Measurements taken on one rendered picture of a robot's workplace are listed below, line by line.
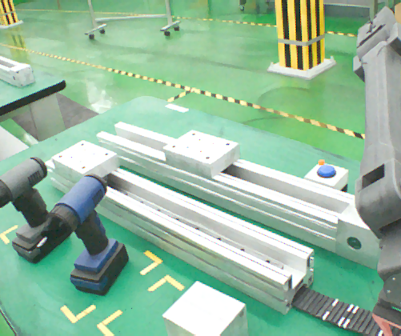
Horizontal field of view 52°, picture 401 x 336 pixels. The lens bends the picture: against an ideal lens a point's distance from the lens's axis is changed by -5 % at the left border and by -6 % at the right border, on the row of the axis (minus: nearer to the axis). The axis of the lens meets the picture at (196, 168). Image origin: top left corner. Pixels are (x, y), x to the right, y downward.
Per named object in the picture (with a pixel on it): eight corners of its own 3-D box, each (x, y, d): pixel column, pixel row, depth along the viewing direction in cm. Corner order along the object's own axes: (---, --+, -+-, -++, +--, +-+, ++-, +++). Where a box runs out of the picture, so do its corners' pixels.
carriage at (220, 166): (242, 166, 110) (238, 142, 106) (213, 188, 103) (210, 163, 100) (195, 151, 120) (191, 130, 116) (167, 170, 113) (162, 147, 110)
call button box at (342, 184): (347, 190, 104) (349, 168, 101) (329, 210, 98) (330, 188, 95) (319, 181, 109) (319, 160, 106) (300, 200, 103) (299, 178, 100)
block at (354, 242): (398, 235, 88) (404, 199, 83) (375, 270, 81) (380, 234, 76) (361, 222, 93) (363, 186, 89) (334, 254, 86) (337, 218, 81)
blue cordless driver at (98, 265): (133, 255, 95) (108, 173, 84) (87, 323, 80) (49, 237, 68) (104, 250, 98) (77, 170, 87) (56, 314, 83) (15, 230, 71)
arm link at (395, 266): (411, 166, 52) (359, 195, 58) (393, 221, 44) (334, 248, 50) (466, 234, 52) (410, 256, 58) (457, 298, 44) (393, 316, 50)
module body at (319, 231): (356, 227, 92) (358, 196, 88) (334, 254, 86) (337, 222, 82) (126, 145, 143) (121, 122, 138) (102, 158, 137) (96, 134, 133)
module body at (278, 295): (313, 281, 81) (314, 249, 77) (284, 315, 75) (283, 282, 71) (80, 171, 132) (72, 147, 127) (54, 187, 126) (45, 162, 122)
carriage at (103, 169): (122, 175, 114) (117, 153, 111) (90, 195, 108) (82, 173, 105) (89, 160, 125) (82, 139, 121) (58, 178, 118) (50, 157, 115)
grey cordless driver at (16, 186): (74, 233, 105) (46, 157, 94) (13, 285, 92) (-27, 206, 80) (54, 225, 109) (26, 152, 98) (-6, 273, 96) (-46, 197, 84)
